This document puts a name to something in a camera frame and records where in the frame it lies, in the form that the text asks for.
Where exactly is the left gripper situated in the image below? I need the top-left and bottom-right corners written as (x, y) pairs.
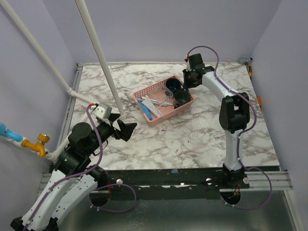
top-left (86, 113), bottom-right (138, 155)

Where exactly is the dark green mug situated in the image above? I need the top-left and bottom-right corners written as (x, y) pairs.
top-left (174, 90), bottom-right (191, 109)

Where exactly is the dark blue mug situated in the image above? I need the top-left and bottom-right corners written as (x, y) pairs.
top-left (166, 78), bottom-right (181, 92)

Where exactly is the pink perforated plastic basket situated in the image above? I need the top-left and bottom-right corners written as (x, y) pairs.
top-left (133, 76), bottom-right (195, 127)

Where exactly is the white toothpaste tube red cap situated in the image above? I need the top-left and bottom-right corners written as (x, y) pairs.
top-left (141, 99), bottom-right (163, 118)

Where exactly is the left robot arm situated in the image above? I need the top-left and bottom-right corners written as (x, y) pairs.
top-left (10, 114), bottom-right (137, 231)

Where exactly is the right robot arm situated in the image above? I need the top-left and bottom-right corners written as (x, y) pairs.
top-left (183, 66), bottom-right (250, 189)

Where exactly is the blue toothpaste tube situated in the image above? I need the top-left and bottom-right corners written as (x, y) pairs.
top-left (138, 101), bottom-right (153, 121)

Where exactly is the light blue toothbrush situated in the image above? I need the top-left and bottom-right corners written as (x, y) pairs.
top-left (137, 97), bottom-right (173, 106)

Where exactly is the white toothbrush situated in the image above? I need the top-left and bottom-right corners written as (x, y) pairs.
top-left (141, 96), bottom-right (160, 104)

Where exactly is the yellow black tool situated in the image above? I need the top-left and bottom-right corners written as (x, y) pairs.
top-left (248, 65), bottom-right (252, 78)

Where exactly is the orange clip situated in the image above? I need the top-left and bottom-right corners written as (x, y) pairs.
top-left (257, 96), bottom-right (262, 107)

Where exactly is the yellow brass tap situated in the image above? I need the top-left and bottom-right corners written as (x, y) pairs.
top-left (21, 133), bottom-right (50, 158)

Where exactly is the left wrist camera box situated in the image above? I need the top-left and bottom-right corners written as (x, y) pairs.
top-left (92, 103), bottom-right (112, 120)

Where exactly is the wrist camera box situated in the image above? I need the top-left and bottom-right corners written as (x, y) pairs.
top-left (92, 103), bottom-right (112, 120)
top-left (185, 53), bottom-right (205, 70)

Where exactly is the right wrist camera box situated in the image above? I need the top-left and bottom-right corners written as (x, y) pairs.
top-left (185, 53), bottom-right (205, 70)

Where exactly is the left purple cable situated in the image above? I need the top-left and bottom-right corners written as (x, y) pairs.
top-left (21, 103), bottom-right (137, 231)

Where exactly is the purple cable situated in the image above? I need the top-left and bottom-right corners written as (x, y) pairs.
top-left (185, 45), bottom-right (273, 209)
top-left (21, 103), bottom-right (137, 231)

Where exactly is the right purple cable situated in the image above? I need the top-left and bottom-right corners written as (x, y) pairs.
top-left (185, 45), bottom-right (273, 209)

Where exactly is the silver corner bracket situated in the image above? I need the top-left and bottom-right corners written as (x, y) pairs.
top-left (240, 58), bottom-right (253, 64)

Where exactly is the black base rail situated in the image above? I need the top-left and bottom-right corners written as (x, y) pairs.
top-left (49, 166), bottom-right (250, 200)

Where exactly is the blue hose connector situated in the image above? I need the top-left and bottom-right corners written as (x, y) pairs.
top-left (0, 123), bottom-right (24, 142)

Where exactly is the white pvc pipe frame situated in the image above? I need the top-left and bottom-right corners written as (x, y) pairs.
top-left (0, 0), bottom-right (126, 162)

